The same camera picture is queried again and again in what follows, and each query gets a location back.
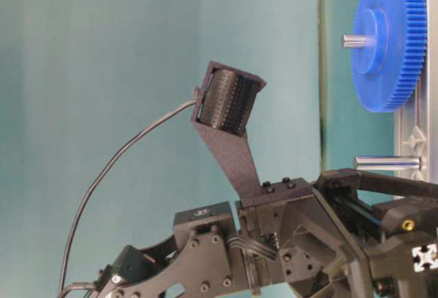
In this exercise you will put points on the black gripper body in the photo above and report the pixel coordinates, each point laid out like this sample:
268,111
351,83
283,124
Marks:
348,234

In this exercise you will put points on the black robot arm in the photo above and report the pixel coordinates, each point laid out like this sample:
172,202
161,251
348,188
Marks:
203,256

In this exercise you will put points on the bare steel shaft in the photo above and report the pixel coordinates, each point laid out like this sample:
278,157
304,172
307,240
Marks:
387,163

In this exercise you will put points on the steel shaft through blue gear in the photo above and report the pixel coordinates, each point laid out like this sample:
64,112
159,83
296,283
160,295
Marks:
355,41

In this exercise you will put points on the large blue plastic gear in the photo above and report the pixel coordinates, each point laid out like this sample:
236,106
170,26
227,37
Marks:
386,70

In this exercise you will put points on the aluminium extrusion rail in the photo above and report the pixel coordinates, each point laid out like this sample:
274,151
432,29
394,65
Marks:
415,124

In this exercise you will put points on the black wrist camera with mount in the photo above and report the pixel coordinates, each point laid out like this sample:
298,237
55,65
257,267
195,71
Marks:
222,110

